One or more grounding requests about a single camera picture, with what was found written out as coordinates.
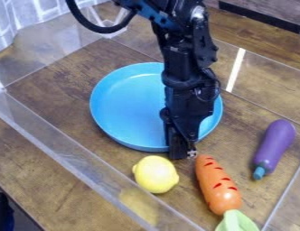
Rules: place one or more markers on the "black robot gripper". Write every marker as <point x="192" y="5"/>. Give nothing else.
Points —
<point x="188" y="107"/>

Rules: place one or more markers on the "yellow toy lemon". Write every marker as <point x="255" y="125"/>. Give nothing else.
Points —
<point x="156" y="174"/>

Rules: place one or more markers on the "orange toy carrot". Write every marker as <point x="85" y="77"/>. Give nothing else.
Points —
<point x="223" y="196"/>

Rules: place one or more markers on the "blue round plate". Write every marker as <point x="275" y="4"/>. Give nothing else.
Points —
<point x="125" y="104"/>

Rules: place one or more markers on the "purple toy eggplant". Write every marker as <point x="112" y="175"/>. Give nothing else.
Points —
<point x="278" y="140"/>

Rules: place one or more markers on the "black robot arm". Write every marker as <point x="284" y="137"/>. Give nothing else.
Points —
<point x="190" y="52"/>

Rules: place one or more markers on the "white patterned curtain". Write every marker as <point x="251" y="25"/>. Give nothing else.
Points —
<point x="21" y="13"/>

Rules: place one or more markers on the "clear acrylic enclosure wall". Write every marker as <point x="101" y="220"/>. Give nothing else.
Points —
<point x="68" y="173"/>

